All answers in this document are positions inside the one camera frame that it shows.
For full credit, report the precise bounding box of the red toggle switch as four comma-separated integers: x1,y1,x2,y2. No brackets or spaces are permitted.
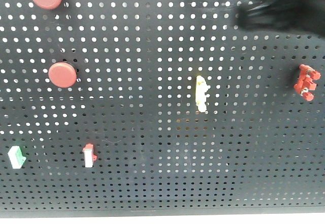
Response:
294,64,321,102

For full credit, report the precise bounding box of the yellow toggle switch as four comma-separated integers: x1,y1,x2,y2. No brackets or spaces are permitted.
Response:
195,75,210,113

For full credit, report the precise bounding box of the lower red mushroom button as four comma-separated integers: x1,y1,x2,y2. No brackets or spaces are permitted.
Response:
48,62,77,88

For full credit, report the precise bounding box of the black perforated pegboard panel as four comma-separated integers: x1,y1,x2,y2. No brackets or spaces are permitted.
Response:
1,0,324,218

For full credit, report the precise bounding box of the red-white rocker switch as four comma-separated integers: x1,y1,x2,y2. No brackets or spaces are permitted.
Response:
83,143,98,168

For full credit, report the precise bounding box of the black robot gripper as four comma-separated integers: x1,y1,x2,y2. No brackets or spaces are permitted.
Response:
238,0,324,37

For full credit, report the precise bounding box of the green-white rocker switch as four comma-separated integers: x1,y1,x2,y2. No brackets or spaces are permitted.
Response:
8,146,26,169

